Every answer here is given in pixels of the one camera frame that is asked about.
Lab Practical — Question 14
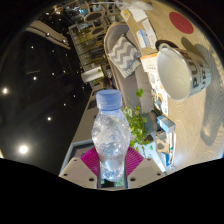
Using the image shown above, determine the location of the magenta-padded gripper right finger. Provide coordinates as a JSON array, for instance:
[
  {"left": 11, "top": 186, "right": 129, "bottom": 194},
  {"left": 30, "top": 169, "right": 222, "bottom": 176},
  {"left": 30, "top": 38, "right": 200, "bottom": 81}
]
[{"left": 123, "top": 146, "right": 167, "bottom": 190}]

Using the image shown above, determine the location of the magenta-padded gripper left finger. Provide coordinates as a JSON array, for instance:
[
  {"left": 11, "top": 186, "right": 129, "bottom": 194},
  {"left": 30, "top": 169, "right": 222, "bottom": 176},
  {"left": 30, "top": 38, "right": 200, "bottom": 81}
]
[{"left": 59, "top": 146, "right": 101, "bottom": 190}]

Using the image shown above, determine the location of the clear blue-capped water bottle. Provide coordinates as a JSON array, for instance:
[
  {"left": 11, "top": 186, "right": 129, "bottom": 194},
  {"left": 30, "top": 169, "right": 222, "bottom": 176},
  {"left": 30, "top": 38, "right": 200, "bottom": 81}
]
[{"left": 91, "top": 89, "right": 132, "bottom": 183}]

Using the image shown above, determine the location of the window with festive stickers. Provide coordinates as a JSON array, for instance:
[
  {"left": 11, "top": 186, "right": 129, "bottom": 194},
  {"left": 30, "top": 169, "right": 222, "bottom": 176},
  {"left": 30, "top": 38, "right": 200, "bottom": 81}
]
[{"left": 71, "top": 143, "right": 95, "bottom": 159}]

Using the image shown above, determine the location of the small blue white box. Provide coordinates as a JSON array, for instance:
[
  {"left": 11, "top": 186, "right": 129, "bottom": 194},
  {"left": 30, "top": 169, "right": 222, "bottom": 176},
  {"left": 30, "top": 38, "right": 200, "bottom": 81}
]
[{"left": 160, "top": 151, "right": 171, "bottom": 168}]

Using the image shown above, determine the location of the green potted plant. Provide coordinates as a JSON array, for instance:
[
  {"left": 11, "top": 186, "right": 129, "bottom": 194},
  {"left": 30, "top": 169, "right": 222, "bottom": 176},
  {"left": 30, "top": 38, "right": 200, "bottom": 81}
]
[{"left": 121, "top": 88, "right": 159, "bottom": 154}]

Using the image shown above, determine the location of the small light blue box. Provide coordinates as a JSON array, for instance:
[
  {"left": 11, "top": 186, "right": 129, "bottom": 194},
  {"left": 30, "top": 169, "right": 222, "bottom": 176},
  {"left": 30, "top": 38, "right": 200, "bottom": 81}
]
[{"left": 156, "top": 115, "right": 177, "bottom": 134}]

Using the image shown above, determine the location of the group of ceiling spotlights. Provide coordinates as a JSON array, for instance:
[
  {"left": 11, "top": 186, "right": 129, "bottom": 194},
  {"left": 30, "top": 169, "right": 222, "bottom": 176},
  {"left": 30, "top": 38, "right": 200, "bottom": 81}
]
[{"left": 0, "top": 29, "right": 84, "bottom": 158}]

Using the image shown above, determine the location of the large printed paper leaflet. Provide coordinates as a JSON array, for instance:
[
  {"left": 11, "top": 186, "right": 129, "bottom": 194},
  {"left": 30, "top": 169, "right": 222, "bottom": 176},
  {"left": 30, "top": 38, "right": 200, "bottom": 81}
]
[{"left": 148, "top": 71, "right": 169, "bottom": 116}]

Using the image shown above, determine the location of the grey curved sofa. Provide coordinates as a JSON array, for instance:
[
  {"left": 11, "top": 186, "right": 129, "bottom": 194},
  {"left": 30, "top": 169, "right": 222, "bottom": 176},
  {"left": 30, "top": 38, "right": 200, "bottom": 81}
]
[{"left": 103, "top": 22, "right": 156, "bottom": 114}]

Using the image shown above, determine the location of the white mug with black print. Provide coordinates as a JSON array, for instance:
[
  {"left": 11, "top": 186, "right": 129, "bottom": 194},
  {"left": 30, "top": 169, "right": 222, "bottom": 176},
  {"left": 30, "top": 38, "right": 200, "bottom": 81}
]
[{"left": 155, "top": 43, "right": 212, "bottom": 102}]

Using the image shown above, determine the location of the white rectangular box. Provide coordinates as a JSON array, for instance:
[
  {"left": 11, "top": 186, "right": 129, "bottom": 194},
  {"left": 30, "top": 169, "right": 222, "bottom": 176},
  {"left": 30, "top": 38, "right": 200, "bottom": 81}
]
[{"left": 139, "top": 52, "right": 159, "bottom": 73}]

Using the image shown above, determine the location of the grey white chevron cushion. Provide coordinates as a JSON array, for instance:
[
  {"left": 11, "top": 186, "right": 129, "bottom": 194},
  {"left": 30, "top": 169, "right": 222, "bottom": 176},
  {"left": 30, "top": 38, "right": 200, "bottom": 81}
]
[{"left": 107, "top": 35, "right": 143, "bottom": 79}]

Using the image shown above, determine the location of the small white blue leaflet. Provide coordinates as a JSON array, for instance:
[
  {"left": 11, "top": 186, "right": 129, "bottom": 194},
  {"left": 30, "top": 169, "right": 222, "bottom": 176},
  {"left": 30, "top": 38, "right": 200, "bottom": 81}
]
[{"left": 134, "top": 18, "right": 158, "bottom": 49}]

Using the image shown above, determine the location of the flat round red coaster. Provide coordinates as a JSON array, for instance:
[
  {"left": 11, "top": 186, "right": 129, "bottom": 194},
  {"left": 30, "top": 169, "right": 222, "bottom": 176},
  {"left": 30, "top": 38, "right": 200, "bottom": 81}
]
[{"left": 168, "top": 11, "right": 195, "bottom": 35}]

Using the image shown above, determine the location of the group of round-backed chairs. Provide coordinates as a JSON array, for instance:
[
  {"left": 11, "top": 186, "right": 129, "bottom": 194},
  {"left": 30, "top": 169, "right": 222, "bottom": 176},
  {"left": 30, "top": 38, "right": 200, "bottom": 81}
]
[{"left": 64, "top": 0, "right": 128, "bottom": 38}]

